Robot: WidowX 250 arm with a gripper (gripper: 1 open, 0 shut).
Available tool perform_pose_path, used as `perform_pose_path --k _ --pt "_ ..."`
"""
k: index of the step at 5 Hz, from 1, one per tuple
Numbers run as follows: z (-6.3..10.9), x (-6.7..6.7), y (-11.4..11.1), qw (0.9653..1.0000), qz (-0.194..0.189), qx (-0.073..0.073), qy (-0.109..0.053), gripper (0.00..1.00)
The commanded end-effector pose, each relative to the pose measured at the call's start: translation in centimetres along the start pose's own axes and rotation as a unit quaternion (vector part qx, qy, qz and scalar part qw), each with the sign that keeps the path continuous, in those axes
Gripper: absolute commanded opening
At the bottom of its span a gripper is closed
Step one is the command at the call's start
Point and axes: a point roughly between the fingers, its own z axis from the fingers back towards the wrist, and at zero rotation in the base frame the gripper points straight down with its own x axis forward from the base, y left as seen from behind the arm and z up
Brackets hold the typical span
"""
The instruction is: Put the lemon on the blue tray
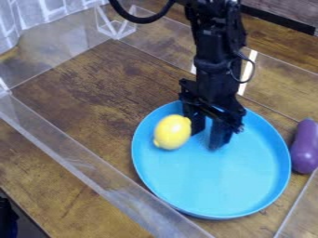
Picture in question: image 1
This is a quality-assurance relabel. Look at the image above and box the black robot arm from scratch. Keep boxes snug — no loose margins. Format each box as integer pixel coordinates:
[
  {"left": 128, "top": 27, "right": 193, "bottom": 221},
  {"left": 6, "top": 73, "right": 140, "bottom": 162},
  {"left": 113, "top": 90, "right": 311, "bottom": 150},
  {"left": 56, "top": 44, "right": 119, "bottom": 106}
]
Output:
[{"left": 179, "top": 0, "right": 246, "bottom": 151}]

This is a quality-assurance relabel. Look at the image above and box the purple toy eggplant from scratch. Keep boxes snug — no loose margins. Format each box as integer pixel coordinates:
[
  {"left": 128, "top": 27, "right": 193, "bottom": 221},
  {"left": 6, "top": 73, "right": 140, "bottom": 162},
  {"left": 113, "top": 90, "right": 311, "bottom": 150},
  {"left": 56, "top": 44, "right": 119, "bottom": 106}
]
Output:
[{"left": 291, "top": 118, "right": 318, "bottom": 174}]

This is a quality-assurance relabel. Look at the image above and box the yellow lemon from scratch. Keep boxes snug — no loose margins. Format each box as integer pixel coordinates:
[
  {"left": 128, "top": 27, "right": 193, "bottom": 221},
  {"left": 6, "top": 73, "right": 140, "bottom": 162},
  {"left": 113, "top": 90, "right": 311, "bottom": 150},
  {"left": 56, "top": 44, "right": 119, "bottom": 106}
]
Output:
[{"left": 152, "top": 114, "right": 191, "bottom": 151}]

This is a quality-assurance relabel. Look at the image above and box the black baseboard strip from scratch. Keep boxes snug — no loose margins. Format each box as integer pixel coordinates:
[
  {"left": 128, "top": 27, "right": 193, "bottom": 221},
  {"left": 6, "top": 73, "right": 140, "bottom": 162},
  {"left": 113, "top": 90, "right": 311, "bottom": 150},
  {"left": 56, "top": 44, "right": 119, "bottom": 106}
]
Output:
[{"left": 240, "top": 5, "right": 315, "bottom": 35}]

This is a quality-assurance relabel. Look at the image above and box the blue round tray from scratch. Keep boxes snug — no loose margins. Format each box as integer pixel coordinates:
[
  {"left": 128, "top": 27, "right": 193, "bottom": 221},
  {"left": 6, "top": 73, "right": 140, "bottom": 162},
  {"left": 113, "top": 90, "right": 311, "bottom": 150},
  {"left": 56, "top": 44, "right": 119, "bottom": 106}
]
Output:
[{"left": 132, "top": 101, "right": 291, "bottom": 219}]

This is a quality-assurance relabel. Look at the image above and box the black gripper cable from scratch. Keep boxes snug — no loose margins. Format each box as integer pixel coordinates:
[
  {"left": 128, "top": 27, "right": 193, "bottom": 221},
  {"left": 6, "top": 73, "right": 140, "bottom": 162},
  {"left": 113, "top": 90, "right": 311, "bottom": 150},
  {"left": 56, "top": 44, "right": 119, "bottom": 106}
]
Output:
[{"left": 227, "top": 51, "right": 256, "bottom": 85}]

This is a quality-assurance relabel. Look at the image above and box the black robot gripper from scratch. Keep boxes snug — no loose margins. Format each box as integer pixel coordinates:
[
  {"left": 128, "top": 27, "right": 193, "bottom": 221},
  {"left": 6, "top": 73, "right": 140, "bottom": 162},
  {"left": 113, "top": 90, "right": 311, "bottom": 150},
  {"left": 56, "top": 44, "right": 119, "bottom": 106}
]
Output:
[{"left": 179, "top": 59, "right": 246, "bottom": 151}]

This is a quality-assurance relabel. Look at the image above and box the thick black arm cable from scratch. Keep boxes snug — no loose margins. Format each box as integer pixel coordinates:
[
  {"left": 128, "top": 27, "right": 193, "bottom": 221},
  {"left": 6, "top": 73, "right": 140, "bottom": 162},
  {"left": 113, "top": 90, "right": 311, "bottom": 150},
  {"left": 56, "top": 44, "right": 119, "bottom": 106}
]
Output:
[{"left": 107, "top": 0, "right": 179, "bottom": 25}]

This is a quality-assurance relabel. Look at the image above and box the dark object at table edge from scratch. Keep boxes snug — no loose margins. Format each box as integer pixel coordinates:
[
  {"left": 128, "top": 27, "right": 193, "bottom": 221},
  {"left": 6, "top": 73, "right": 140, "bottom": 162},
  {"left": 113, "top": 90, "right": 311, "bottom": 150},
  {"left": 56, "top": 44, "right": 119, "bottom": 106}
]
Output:
[{"left": 0, "top": 196, "right": 18, "bottom": 238}]

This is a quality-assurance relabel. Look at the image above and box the clear acrylic enclosure wall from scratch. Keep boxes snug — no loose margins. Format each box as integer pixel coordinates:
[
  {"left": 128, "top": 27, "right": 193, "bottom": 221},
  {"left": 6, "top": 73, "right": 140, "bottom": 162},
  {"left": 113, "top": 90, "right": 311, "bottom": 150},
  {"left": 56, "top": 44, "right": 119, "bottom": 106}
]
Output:
[{"left": 0, "top": 0, "right": 318, "bottom": 238}]

